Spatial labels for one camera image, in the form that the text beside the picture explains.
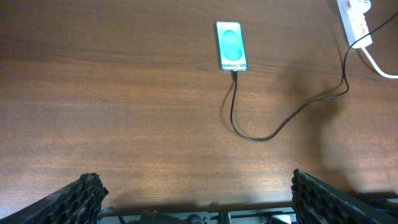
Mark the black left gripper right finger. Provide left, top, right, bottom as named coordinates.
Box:
left=291, top=169, right=397, bottom=224

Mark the white power strip cord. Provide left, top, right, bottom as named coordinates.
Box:
left=359, top=47, right=398, bottom=80

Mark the white USB charger plug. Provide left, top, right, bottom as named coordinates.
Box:
left=350, top=0, right=371, bottom=14

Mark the white power strip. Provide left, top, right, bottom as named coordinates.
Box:
left=336, top=0, right=373, bottom=49

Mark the black charging cable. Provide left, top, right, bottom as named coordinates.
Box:
left=229, top=11, right=398, bottom=143

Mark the blue Galaxy smartphone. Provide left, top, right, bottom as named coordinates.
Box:
left=216, top=21, right=248, bottom=71

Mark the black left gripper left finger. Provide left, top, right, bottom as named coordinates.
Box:
left=1, top=173, right=109, bottom=224

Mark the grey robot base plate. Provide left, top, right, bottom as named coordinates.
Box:
left=98, top=207, right=298, bottom=224

